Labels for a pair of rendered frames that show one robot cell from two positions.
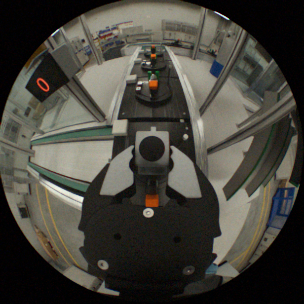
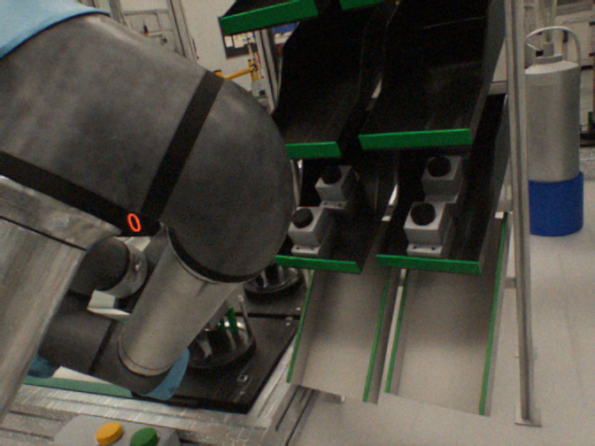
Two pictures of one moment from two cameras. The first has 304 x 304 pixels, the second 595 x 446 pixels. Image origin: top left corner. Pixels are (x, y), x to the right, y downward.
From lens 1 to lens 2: 87 cm
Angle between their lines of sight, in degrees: 56
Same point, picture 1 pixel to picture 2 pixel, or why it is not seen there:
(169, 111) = (277, 307)
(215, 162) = (369, 413)
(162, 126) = (255, 321)
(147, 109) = (249, 303)
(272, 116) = not seen: hidden behind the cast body
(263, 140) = (315, 273)
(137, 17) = not seen: outside the picture
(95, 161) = not seen: hidden behind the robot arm
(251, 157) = (312, 303)
